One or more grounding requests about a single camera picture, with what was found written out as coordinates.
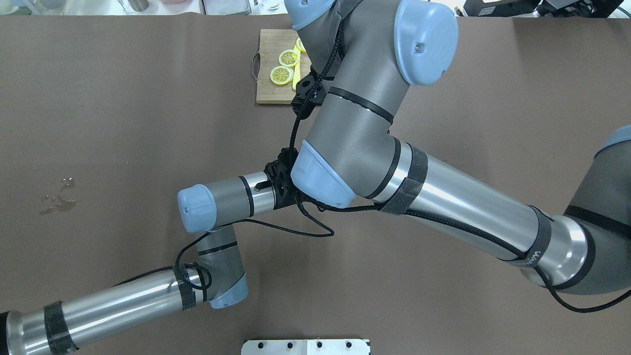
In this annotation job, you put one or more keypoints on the lemon slice near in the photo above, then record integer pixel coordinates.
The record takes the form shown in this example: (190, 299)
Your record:
(299, 45)

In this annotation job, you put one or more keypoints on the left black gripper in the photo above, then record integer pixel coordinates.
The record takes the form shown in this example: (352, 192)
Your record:
(283, 202)

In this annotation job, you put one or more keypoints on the lemon slice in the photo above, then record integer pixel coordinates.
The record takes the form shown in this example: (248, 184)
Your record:
(289, 58)
(299, 45)
(281, 75)

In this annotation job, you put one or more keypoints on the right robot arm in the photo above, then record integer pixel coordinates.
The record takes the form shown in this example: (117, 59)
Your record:
(513, 134)

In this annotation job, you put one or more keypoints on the wooden cutting board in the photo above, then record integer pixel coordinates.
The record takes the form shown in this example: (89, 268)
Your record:
(271, 43)

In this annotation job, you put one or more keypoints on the spilled liquid puddle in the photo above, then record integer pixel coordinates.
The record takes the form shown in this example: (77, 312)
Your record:
(59, 201)

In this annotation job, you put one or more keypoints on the black laptop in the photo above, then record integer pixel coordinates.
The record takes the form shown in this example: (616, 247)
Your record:
(499, 8)

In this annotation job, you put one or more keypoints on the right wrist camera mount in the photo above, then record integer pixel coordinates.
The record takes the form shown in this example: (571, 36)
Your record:
(310, 93)

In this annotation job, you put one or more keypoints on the metal tray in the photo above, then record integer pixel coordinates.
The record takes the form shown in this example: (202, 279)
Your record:
(226, 7)

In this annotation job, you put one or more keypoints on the lemon slice far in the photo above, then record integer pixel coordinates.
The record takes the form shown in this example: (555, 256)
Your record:
(281, 75)

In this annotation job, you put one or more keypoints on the yellow plastic knife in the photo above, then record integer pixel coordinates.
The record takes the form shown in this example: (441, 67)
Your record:
(297, 71)

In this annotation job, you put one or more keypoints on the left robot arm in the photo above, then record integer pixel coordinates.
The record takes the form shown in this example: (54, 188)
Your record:
(88, 241)

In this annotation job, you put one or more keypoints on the lemon slice middle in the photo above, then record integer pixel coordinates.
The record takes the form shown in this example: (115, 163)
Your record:
(289, 58)

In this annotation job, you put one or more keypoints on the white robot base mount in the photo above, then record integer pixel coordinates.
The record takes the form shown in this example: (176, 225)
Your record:
(307, 347)

